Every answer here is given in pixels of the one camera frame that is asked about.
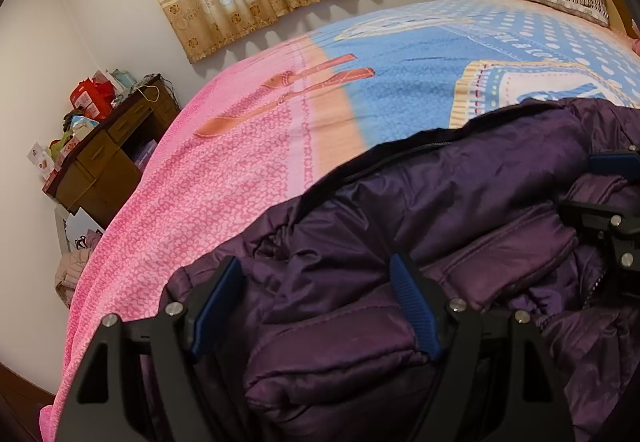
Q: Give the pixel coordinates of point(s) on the red gift box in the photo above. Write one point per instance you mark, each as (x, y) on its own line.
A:
(93, 99)

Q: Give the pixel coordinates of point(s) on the white card box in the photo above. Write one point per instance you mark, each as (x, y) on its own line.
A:
(41, 159)

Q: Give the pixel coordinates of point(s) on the brown wooden desk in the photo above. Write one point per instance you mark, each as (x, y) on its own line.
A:
(99, 175)

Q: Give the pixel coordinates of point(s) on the books in desk shelf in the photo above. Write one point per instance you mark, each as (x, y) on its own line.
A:
(142, 156)

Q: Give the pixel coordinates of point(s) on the pink and blue bedsheet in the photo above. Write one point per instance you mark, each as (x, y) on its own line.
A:
(266, 129)

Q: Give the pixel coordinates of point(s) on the pile of clothes on floor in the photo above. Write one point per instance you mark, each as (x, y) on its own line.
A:
(72, 264)

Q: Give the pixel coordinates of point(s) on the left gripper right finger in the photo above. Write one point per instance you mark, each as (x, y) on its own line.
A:
(495, 378)

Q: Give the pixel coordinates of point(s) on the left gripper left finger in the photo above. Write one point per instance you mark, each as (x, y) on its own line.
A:
(137, 378)

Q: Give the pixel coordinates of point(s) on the purple padded winter jacket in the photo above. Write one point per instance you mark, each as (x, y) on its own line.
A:
(476, 284)

